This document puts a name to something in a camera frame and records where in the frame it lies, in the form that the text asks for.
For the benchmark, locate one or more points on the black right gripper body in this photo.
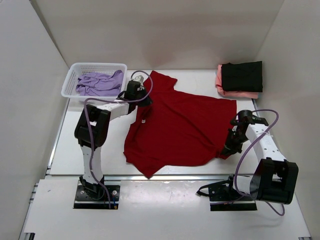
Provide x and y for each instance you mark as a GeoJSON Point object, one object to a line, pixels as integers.
{"type": "Point", "coordinates": [234, 140]}

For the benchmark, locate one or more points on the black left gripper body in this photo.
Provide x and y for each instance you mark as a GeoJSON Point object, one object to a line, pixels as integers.
{"type": "Point", "coordinates": [143, 94]}

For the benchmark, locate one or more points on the red t-shirt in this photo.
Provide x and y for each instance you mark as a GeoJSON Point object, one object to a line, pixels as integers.
{"type": "Point", "coordinates": [178, 128]}

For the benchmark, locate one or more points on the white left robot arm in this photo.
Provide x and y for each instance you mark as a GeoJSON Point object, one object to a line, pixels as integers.
{"type": "Point", "coordinates": [92, 129]}

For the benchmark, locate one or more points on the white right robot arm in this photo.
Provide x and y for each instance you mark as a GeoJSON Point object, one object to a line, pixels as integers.
{"type": "Point", "coordinates": [274, 179]}

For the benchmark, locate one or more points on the purple t-shirt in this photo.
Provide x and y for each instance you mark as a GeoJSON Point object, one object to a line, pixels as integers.
{"type": "Point", "coordinates": [95, 84]}

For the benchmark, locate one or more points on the folded pink t-shirt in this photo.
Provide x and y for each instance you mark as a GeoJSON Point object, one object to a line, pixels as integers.
{"type": "Point", "coordinates": [231, 94]}

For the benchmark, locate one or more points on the folded black t-shirt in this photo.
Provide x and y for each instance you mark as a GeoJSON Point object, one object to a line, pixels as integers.
{"type": "Point", "coordinates": [242, 77]}

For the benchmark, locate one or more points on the white plastic laundry basket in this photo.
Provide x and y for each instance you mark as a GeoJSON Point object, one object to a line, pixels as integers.
{"type": "Point", "coordinates": [80, 68]}

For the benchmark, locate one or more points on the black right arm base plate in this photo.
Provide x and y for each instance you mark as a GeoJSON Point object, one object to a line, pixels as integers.
{"type": "Point", "coordinates": [223, 198]}

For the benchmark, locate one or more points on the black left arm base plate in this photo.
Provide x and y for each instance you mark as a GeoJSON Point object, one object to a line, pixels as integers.
{"type": "Point", "coordinates": [100, 201]}

